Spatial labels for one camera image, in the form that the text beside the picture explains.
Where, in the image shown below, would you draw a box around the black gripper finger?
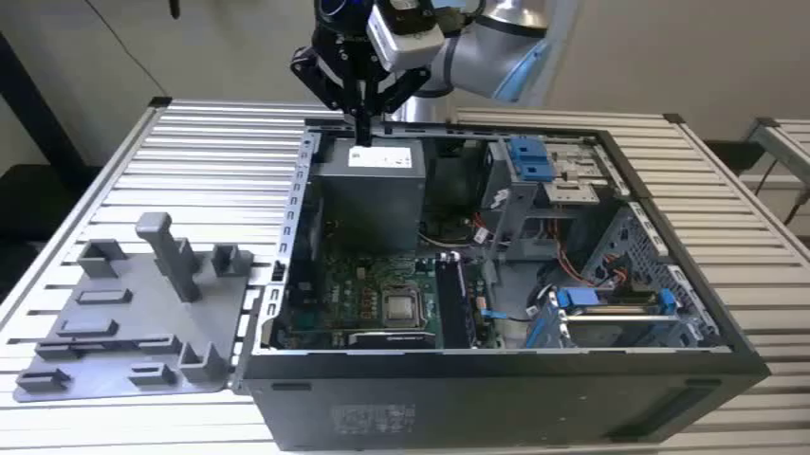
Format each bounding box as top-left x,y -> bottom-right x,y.
364,68 -> 430,146
290,45 -> 367,146

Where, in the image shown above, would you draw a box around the RAM stick with blue label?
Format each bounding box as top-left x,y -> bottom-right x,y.
61,337 -> 174,351

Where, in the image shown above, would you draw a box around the black installed RAM stick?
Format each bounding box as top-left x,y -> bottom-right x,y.
434,252 -> 474,350

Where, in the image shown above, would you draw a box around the metal slat table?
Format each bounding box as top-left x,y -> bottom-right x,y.
0,97 -> 810,455

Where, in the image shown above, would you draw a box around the grey power supply unit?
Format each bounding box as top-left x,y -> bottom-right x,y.
312,139 -> 427,253

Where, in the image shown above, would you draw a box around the blue drive carrier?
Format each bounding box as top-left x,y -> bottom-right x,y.
507,136 -> 557,183

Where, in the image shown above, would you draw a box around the black case fan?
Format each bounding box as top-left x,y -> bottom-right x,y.
422,211 -> 478,244

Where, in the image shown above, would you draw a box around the metal optical drive bay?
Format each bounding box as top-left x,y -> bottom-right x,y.
542,141 -> 603,206

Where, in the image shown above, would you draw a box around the green motherboard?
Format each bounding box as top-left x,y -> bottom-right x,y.
278,253 -> 503,351

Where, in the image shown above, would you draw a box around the silver CPU in socket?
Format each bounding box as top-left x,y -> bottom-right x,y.
384,294 -> 420,322

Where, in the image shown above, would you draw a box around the black graphics card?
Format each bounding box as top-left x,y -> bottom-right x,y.
344,331 -> 439,351

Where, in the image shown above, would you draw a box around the grey plastic parts rack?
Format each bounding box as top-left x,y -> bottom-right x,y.
12,211 -> 256,404

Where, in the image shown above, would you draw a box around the metal disk cage, blue clips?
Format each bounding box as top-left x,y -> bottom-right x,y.
527,285 -> 705,351

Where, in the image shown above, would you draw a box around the small metal side table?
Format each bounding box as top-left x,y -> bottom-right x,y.
738,117 -> 810,193

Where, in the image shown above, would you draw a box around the black open PC case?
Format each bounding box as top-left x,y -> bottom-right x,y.
231,117 -> 773,451

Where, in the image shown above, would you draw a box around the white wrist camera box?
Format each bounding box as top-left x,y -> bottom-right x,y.
366,0 -> 446,73

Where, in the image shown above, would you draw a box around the thin wall wire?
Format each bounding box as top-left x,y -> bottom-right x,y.
82,0 -> 171,100

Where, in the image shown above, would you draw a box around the orange SATA wire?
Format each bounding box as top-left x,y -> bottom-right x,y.
549,216 -> 602,287

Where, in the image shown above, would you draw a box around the black slanted post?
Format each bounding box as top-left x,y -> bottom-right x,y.
0,30 -> 87,180

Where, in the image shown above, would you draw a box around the black hanging cable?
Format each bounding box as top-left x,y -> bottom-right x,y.
782,188 -> 810,225

